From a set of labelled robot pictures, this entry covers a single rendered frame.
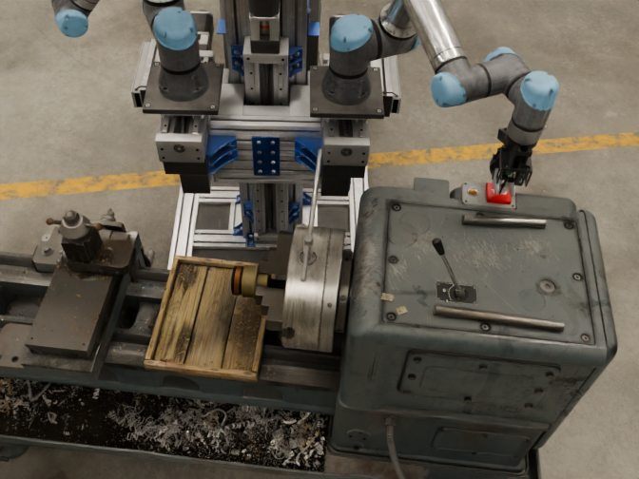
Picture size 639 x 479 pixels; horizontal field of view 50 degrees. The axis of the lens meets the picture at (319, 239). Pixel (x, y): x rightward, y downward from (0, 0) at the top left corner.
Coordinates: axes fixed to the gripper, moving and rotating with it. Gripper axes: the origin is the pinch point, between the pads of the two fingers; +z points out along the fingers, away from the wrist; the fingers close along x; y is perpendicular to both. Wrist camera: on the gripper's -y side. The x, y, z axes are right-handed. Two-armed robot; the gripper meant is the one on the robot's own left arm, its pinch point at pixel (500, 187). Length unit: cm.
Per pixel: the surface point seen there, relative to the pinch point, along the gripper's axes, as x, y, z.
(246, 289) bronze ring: -60, 26, 19
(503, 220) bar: 0.3, 10.1, 0.9
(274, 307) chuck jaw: -53, 32, 17
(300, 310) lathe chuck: -46, 35, 11
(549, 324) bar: 8.6, 38.2, 0.8
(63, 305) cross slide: -110, 29, 31
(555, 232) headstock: 13.5, 10.3, 2.8
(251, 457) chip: -58, 50, 71
